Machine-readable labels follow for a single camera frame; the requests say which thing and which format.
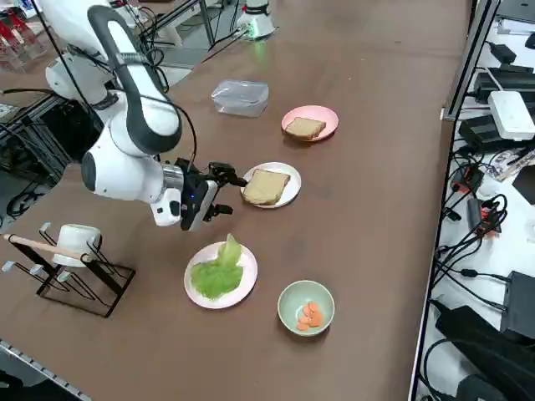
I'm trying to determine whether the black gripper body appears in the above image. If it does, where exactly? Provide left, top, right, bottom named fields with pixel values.
left=177, top=157, right=219, bottom=233

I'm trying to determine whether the brown bread slice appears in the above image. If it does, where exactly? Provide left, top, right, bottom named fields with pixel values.
left=284, top=116, right=327, bottom=142
left=242, top=169, right=292, bottom=206

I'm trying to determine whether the green ceramic bowl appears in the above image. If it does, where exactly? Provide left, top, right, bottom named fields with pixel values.
left=278, top=280, right=336, bottom=338

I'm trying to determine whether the white round plate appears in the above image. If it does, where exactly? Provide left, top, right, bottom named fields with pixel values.
left=240, top=161, right=303, bottom=209

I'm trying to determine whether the pale round plate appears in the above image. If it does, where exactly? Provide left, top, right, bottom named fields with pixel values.
left=183, top=241, right=258, bottom=309

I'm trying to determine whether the pink round plate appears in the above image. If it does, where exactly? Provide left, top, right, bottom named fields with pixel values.
left=280, top=104, right=340, bottom=143

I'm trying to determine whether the green lettuce leaf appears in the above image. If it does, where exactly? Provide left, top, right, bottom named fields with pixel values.
left=191, top=232, right=245, bottom=301

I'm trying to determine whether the clear plastic container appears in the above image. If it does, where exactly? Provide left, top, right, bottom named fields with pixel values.
left=210, top=79, right=269, bottom=119

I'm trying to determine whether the white cup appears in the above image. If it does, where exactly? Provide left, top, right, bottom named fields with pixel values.
left=52, top=224, right=103, bottom=268

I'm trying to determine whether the clear acrylic rack red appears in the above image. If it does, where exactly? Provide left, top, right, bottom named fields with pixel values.
left=0, top=8, right=54, bottom=72

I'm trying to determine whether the red and black plug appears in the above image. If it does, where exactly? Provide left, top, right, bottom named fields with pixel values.
left=451, top=165, right=486, bottom=194

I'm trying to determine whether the black adapter with red plug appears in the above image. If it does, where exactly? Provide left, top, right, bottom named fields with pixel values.
left=466, top=195, right=502, bottom=237

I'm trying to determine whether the black power adapter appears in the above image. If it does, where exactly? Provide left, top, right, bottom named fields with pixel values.
left=458, top=114, right=505, bottom=154

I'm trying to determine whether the colourful printed packet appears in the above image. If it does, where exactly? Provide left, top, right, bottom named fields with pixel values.
left=492, top=148, right=535, bottom=183

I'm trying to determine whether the black power strip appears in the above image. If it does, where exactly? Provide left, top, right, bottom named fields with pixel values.
left=474, top=66, right=535, bottom=105

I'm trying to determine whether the black bag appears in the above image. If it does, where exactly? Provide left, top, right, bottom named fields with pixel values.
left=434, top=304, right=535, bottom=401

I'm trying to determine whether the black power adapter box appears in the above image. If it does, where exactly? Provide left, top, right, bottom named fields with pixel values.
left=499, top=270, right=535, bottom=340

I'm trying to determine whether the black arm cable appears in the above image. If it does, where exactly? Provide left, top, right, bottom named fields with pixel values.
left=45, top=24, right=200, bottom=176

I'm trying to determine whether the black wire cup rack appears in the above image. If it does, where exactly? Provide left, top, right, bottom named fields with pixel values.
left=2, top=222, right=137, bottom=319

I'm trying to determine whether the aluminium rail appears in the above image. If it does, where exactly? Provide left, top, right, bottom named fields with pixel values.
left=0, top=338, right=91, bottom=401

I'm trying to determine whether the black adapter cable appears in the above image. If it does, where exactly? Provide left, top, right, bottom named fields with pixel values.
left=432, top=246, right=513, bottom=289

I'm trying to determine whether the aluminium camera post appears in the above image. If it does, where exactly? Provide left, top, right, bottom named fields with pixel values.
left=441, top=0, right=502, bottom=123

